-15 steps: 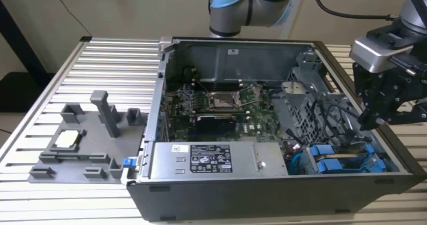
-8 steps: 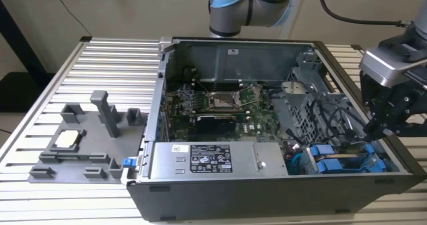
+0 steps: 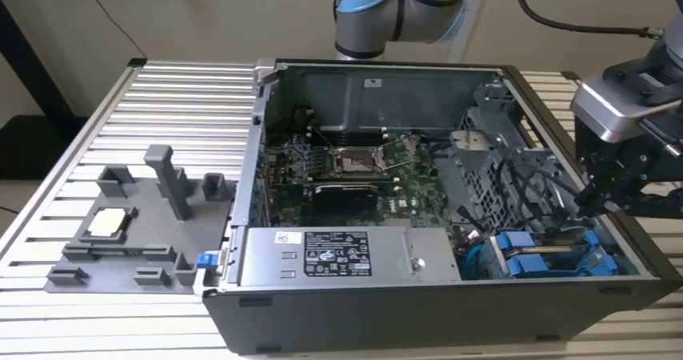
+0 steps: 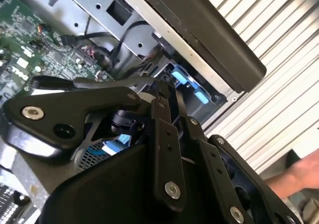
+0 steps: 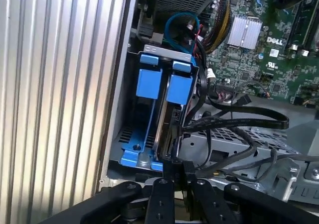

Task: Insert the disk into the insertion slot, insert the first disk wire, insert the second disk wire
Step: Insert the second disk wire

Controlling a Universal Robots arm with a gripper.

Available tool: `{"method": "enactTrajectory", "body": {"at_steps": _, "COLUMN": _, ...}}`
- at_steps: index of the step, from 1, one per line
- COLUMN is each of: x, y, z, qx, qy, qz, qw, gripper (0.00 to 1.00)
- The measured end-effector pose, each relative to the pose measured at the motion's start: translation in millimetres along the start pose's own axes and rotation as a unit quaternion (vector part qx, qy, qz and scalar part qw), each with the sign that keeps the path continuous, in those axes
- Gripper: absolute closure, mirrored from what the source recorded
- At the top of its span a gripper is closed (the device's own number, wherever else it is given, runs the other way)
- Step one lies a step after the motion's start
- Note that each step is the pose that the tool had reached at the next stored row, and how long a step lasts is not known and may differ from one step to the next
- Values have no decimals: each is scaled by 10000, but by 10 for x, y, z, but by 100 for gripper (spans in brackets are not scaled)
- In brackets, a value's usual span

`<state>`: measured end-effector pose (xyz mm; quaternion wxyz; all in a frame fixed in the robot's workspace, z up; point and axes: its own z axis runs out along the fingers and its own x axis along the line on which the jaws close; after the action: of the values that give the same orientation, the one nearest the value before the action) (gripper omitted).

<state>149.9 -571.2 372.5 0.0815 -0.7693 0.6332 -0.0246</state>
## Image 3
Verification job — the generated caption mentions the silver CPU chip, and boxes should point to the silver CPU chip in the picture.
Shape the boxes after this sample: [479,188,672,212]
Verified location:
[88,209,131,235]

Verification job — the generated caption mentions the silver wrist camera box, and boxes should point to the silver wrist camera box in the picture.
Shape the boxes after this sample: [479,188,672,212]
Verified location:
[568,78,683,144]

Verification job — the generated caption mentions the black open PC case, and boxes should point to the black open PC case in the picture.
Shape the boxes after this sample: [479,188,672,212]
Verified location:
[200,58,683,355]

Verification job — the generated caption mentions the black desk frame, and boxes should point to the black desk frame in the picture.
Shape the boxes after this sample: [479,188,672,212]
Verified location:
[0,0,89,182]

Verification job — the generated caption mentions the black graphics card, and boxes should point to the black graphics card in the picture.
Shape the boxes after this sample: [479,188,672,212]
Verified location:
[302,180,399,228]

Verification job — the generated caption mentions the blue case latch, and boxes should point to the blue case latch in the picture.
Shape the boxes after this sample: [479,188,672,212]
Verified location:
[195,251,222,271]

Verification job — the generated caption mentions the blue data cable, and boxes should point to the blue data cable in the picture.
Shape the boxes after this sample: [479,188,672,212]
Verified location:
[456,242,486,279]

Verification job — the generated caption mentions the grey parts rack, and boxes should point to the grey parts rack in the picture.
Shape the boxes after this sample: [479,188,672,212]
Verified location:
[45,143,239,295]

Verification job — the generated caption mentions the silver power supply unit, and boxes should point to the silver power supply unit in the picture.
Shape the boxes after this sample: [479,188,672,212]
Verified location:
[238,226,463,288]

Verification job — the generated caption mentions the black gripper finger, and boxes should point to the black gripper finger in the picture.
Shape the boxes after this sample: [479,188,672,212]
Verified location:
[574,173,622,218]
[604,189,683,220]

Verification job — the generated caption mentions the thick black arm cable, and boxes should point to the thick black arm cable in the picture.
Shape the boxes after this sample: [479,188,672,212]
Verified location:
[510,0,667,40]

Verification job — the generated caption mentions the black camera cable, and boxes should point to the black camera cable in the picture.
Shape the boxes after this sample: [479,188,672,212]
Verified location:
[638,115,682,155]

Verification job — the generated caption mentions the thin black wall wire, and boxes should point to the thin black wall wire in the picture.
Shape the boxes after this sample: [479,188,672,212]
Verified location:
[72,0,148,62]

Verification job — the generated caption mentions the grey metal disk bay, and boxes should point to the grey metal disk bay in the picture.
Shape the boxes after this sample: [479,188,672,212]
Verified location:
[442,82,620,282]

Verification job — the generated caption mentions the black disk wire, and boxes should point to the black disk wire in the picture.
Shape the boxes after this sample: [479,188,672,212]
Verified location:
[442,150,580,229]
[456,203,586,242]

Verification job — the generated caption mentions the green motherboard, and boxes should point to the green motherboard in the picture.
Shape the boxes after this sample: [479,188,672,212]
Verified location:
[264,130,456,230]

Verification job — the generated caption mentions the CPU socket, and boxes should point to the CPU socket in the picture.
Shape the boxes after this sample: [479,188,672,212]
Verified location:
[324,143,394,177]

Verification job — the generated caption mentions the hard disk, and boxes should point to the hard disk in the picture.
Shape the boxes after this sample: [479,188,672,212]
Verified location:
[494,229,606,258]
[504,254,620,278]

